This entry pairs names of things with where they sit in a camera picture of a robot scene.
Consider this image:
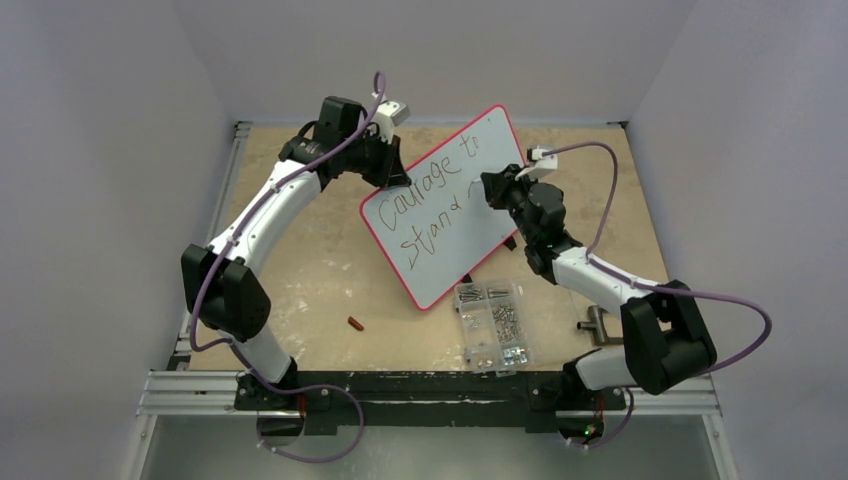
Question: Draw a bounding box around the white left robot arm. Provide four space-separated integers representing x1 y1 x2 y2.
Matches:
180 94 411 409

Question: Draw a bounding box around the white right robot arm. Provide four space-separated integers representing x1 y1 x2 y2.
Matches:
481 164 717 407

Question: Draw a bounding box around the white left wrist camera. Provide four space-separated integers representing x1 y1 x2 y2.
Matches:
372 100 410 144

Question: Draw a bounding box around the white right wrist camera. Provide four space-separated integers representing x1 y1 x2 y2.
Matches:
516 145 558 180

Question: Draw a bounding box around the clear screw organizer box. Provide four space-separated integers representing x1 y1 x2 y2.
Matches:
454 280 534 376

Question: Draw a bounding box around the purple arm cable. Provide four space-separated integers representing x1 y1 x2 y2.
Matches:
188 71 388 399
546 140 774 379

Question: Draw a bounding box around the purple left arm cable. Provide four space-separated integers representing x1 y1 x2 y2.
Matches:
188 71 388 399

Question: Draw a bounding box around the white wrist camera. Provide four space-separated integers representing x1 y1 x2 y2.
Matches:
516 145 558 180
372 100 410 144

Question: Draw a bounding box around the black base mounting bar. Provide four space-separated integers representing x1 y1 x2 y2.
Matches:
234 370 627 435

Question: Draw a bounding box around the brown marker cap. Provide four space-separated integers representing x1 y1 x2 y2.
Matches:
347 316 365 332

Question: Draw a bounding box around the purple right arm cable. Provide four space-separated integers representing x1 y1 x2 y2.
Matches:
546 140 774 379

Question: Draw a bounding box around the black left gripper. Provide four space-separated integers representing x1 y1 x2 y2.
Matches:
343 129 408 190

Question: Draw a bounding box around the pink framed whiteboard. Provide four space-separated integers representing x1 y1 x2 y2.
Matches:
359 105 524 310

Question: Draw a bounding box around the aluminium table frame rail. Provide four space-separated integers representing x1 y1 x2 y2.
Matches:
119 121 306 480

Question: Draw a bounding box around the black metal bracket tool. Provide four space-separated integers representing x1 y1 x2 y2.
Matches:
576 304 624 347

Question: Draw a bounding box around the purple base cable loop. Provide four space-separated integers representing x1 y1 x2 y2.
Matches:
256 384 364 465

